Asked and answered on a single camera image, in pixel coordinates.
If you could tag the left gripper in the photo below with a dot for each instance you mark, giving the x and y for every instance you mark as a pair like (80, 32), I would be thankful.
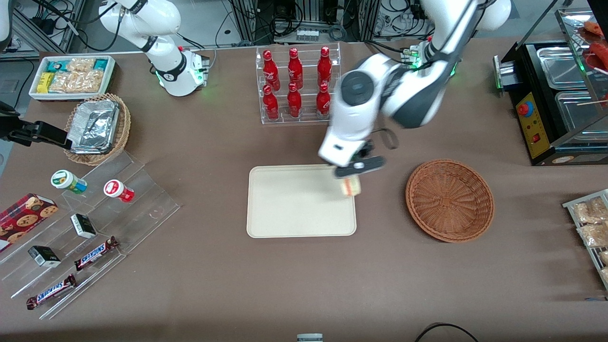
(364, 150)

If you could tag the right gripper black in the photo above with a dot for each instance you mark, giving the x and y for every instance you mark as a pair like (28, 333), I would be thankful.
(10, 126)

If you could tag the sandwich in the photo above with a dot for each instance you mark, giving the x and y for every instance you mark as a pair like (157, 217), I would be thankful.
(350, 186)

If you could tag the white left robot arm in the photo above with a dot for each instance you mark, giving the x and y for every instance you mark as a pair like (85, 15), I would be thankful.
(408, 95)

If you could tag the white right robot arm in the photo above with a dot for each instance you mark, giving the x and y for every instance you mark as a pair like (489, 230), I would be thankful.
(168, 66)

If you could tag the light wicker basket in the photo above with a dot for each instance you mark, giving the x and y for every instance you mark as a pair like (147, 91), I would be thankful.
(121, 133)

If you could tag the cream plastic tray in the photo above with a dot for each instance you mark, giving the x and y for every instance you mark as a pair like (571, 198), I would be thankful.
(299, 202)

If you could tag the brown wicker basket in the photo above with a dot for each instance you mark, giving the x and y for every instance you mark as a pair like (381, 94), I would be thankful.
(449, 202)

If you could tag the tray of wrapped snacks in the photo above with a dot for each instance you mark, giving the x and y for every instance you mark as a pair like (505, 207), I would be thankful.
(570, 205)

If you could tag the aluminium foil container stack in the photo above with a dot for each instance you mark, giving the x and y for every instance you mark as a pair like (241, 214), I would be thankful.
(95, 126)

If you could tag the white plastic bin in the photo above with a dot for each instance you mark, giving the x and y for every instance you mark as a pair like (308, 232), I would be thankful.
(34, 92)

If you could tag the green lidded yogurt cup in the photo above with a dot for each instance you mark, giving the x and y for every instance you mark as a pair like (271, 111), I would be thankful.
(66, 181)

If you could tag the yellow snack packet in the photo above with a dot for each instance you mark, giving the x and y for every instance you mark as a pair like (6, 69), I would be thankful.
(45, 82)

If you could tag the clear cracker bag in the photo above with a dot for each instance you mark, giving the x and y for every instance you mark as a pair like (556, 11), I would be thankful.
(78, 82)
(80, 64)

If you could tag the teal snack packet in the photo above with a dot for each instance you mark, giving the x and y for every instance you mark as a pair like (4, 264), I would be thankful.
(101, 64)
(58, 65)

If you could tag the clear acrylic bottle rack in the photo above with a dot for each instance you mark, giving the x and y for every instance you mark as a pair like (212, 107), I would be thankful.
(306, 118)

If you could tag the red cola bottle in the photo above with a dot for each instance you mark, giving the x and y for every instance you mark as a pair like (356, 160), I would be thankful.
(323, 99)
(270, 71)
(295, 69)
(324, 66)
(270, 103)
(294, 100)

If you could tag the red lidded yogurt cup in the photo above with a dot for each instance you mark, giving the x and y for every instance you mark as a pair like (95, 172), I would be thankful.
(116, 190)

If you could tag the red tartan cookie box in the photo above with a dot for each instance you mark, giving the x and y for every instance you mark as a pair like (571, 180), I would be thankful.
(23, 218)

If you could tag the small black carton box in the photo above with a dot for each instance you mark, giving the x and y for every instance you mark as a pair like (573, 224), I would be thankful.
(44, 256)
(83, 226)

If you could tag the clear acrylic stepped shelf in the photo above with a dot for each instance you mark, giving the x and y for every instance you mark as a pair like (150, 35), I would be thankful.
(142, 209)

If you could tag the Snickers chocolate bar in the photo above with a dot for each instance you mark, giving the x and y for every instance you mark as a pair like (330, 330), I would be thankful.
(51, 291)
(95, 254)

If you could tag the white power strip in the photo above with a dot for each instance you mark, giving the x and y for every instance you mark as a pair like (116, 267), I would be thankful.
(307, 34)

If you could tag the black food warmer appliance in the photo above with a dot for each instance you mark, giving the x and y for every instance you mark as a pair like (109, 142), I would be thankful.
(534, 123)

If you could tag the stainless steel pan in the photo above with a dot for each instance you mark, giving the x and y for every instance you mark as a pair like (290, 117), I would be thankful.
(560, 66)
(577, 111)

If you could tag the clear pastry bag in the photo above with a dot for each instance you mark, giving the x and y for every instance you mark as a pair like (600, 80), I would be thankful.
(593, 235)
(590, 211)

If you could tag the grey metal bracket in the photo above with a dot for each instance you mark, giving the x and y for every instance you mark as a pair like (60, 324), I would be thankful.
(309, 338)

